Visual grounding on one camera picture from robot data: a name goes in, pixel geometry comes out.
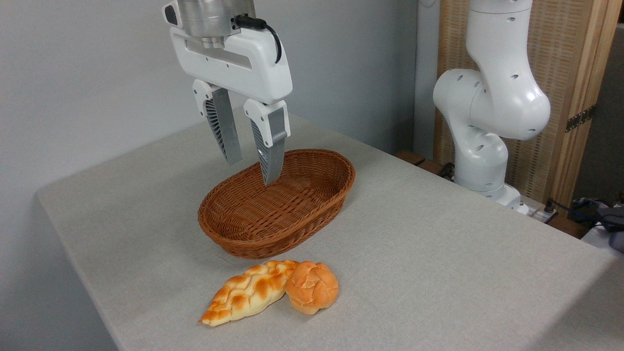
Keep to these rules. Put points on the round knotted bread roll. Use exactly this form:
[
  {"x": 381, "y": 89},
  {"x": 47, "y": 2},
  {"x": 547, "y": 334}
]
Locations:
[{"x": 313, "y": 287}]

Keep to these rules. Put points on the dark grey device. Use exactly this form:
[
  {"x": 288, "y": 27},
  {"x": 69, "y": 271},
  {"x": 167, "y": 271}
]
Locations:
[{"x": 615, "y": 229}]

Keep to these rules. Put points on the dark metal screen hinge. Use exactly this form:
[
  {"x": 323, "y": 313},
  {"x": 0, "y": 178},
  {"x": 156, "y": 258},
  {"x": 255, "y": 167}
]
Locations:
[{"x": 580, "y": 118}]

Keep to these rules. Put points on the beige tablecloth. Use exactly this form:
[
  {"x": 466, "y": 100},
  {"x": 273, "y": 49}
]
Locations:
[{"x": 438, "y": 268}]

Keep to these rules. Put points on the black connector at robot base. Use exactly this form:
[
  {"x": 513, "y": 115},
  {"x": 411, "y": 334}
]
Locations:
[{"x": 446, "y": 170}]

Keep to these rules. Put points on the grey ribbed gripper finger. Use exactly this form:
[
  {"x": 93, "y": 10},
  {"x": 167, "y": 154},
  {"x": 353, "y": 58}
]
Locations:
[
  {"x": 225, "y": 127},
  {"x": 271, "y": 146}
]

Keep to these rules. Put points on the white power strip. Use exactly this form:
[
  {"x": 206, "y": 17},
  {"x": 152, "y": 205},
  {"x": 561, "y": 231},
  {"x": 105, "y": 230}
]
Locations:
[{"x": 541, "y": 214}]

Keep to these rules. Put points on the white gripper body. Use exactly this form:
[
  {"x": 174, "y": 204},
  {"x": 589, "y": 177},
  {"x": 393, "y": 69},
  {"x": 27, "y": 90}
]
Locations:
[{"x": 229, "y": 61}]

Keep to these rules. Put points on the brown oval wicker basket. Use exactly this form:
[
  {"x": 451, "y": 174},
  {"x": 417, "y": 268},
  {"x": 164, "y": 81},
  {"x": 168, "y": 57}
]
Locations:
[{"x": 273, "y": 217}]

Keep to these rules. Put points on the long braided bread loaf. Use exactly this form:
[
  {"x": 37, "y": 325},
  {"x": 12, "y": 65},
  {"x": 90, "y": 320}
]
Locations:
[{"x": 243, "y": 292}]

